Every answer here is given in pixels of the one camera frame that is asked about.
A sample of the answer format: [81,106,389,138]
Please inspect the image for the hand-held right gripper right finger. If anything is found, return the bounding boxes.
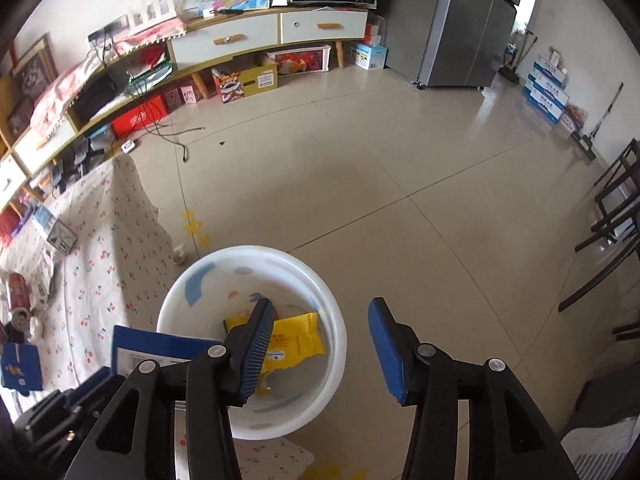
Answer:
[368,297,581,480]

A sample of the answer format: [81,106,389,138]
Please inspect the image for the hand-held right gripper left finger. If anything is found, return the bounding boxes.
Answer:
[62,297,277,480]

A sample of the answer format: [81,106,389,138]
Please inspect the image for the yellow snack packet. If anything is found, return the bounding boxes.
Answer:
[223,312,326,373]

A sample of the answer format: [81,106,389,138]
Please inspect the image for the white plastic bin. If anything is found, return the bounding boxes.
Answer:
[156,245,347,442]

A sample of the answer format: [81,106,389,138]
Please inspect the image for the blue cardboard box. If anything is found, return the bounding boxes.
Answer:
[111,325,226,378]

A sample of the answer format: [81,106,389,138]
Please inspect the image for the blue snack packet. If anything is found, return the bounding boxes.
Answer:
[0,342,43,391]

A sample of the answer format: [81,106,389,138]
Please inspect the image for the yellow star floor stickers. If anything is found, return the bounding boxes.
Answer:
[181,209,213,248]

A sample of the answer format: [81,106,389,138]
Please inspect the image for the white wrapper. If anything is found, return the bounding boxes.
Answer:
[35,250,61,306]

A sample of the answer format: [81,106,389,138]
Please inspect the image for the cherry print tablecloth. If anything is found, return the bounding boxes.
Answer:
[0,155,313,480]

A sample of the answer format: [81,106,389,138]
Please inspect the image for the black square box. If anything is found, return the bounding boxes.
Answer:
[47,220,77,253]

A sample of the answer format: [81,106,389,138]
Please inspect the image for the small blue and white packet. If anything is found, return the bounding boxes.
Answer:
[32,205,58,236]

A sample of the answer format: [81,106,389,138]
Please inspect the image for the grey striped cloth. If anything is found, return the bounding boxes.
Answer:
[560,375,640,480]

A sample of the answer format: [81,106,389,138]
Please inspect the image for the black chair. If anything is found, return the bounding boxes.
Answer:
[557,140,640,311]

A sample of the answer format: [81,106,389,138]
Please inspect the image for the red flat box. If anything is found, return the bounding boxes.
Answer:
[111,95,168,136]

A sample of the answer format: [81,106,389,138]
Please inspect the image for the printed cardboard box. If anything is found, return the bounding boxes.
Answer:
[211,62,278,103]

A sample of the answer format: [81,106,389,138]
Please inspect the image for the white printed storage bin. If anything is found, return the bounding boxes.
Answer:
[265,45,333,76]

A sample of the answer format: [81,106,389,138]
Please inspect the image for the floor mop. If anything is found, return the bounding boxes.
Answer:
[570,82,626,161]

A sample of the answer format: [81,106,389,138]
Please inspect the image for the green and white folded stack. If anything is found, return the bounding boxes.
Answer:
[127,62,173,91]

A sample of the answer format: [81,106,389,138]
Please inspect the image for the blue and white carton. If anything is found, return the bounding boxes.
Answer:
[532,57,570,88]
[522,92,563,123]
[527,80,571,108]

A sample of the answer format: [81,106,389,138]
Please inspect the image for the black electronics box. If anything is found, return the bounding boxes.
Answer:
[75,67,131,121]

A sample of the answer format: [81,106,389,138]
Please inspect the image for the blue and white box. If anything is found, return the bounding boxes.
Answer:
[352,42,388,71]

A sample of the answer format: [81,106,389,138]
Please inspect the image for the red knot ornament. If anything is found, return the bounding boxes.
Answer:
[132,45,168,68]

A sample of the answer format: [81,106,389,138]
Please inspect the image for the wooden cabinet with white drawers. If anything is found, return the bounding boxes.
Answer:
[0,7,371,211]

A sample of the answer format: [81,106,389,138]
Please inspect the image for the pink cloth cover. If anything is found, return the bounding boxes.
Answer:
[30,17,188,138]

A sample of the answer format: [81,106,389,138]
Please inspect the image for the grey refrigerator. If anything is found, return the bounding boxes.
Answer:
[385,0,518,88]

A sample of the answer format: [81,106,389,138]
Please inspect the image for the white picket fence ornament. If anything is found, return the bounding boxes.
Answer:
[127,0,181,27]

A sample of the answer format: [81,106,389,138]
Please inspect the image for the dark framed picture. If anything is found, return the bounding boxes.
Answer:
[12,35,56,96]

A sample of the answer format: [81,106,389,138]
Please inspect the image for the black cable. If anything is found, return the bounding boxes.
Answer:
[142,95,206,163]

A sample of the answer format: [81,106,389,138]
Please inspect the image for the wall power strip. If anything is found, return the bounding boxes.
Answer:
[89,17,128,43]

